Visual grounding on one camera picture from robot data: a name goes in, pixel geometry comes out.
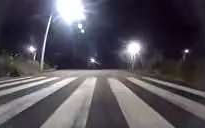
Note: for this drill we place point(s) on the grey asphalt road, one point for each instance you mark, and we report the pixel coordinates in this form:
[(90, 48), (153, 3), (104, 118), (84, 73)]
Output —
[(101, 110)]

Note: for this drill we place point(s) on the tall curved street lamp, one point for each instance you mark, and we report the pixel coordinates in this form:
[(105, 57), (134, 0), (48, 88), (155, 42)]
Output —
[(43, 50)]

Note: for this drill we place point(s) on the white zebra crossing stripes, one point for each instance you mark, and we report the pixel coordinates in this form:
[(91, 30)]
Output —
[(73, 106)]

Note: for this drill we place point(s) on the bushes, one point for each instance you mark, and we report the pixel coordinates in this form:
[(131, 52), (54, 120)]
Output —
[(190, 71), (10, 66)]

